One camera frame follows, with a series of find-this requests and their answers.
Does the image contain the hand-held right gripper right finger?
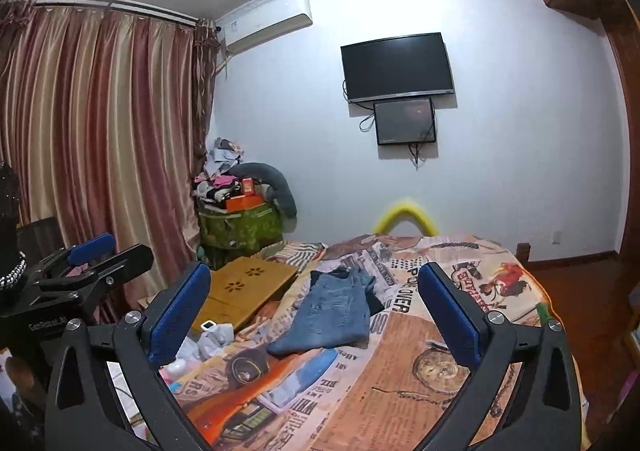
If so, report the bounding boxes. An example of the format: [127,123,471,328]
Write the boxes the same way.
[416,261,583,451]

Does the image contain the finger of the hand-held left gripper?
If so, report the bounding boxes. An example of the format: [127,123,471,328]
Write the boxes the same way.
[30,232,117,278]
[39,244,155,295]

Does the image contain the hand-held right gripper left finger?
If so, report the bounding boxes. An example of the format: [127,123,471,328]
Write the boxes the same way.
[45,261,213,451]

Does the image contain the blue denim pants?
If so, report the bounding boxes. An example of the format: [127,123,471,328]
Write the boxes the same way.
[267,265,377,357]

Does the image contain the white crumpled clothes pile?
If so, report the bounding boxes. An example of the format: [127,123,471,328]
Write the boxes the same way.
[197,323,236,359]

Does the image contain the dark chair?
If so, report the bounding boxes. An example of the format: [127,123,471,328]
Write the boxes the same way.
[17,217,65,257]

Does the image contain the dark cloth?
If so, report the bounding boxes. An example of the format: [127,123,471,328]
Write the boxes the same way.
[327,267,385,317]

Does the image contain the wooden lap desk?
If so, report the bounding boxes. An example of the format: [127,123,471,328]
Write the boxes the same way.
[192,256,300,332]

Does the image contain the printed blanket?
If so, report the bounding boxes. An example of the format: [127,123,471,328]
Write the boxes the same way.
[160,231,586,451]

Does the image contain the green patterned storage box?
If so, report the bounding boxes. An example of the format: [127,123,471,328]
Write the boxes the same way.
[197,198,283,257]

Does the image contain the yellow foam tube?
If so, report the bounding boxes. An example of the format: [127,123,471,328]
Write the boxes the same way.
[372,198,440,235]

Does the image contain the pink striped curtain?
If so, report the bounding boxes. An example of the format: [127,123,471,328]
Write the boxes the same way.
[0,0,223,327]

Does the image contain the orange box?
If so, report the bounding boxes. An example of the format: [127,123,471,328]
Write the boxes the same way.
[225,195,263,213]

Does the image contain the pile of clothes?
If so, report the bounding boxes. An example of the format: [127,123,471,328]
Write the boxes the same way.
[192,136,251,204]

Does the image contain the striped cloth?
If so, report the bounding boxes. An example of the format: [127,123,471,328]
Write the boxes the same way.
[272,242,326,267]

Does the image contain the grey plush pillow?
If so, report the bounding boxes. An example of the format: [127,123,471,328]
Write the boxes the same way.
[240,162,298,219]

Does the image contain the white air conditioner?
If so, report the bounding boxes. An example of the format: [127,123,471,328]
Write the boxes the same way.
[216,0,313,54]

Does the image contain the small wall monitor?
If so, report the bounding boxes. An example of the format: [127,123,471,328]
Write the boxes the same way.
[373,98,438,146]

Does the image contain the white curtain rail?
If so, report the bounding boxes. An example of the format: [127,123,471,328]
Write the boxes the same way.
[35,0,201,24]

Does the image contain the wall television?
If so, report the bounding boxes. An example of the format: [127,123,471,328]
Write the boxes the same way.
[341,32,456,104]

